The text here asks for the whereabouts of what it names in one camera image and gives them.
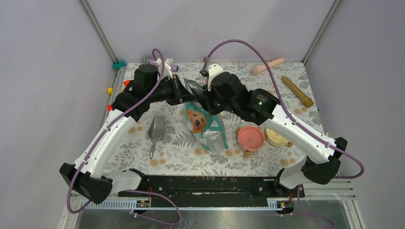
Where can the brown wooden rolling pin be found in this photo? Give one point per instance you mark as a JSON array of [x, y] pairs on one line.
[[304, 99]]

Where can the teal clip in corner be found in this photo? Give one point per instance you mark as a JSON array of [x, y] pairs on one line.
[[119, 65]]

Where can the purple glitter microphone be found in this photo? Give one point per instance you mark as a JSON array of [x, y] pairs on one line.
[[158, 62]]

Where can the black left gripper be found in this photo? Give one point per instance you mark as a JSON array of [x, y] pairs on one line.
[[183, 94]]

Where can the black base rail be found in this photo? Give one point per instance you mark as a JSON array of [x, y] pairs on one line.
[[216, 192]]

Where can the floral table mat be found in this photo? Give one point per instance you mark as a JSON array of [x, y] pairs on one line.
[[179, 153]]

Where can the grey plastic scoop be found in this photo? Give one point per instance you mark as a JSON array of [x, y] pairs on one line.
[[156, 132]]

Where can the pink pet bowl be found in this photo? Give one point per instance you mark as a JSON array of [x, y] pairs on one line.
[[250, 138]]

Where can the yellow pet bowl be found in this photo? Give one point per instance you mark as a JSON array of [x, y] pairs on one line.
[[276, 139]]

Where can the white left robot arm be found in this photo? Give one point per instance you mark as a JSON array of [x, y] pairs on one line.
[[86, 175]]

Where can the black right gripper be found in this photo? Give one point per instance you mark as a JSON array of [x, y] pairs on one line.
[[207, 102]]

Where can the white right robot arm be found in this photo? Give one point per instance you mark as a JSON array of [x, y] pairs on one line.
[[225, 92]]

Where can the green dog food bag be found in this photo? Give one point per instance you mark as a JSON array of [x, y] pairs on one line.
[[208, 130]]

